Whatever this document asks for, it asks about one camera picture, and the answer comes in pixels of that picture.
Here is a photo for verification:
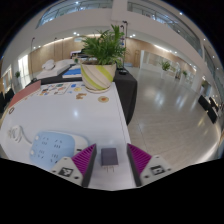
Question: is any sheet of colourful stickers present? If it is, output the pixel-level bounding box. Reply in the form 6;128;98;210
38;82;84;97

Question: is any blue board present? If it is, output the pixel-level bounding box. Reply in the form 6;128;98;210
62;67;83;79

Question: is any green plant in striped pot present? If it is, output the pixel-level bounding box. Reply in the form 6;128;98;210
79;24;128;94

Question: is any small brown cutout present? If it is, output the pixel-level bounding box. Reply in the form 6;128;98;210
75;92;88;100

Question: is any grey-purple charger block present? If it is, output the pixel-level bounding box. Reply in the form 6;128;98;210
100;147;119;173

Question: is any potted plant by window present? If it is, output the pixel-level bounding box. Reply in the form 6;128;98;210
14;70;22;84

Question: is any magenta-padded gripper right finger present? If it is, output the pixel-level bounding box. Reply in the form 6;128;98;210
126;143;174;188

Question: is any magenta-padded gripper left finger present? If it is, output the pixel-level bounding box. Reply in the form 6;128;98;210
50;143;98;188

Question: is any group of black chairs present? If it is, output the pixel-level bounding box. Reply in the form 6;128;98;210
198;94;221;124
0;87;16;113

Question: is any large background potted plant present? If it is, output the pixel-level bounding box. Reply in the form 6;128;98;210
159;60;172;79

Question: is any light blue power strip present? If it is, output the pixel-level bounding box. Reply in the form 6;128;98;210
29;130;90;172

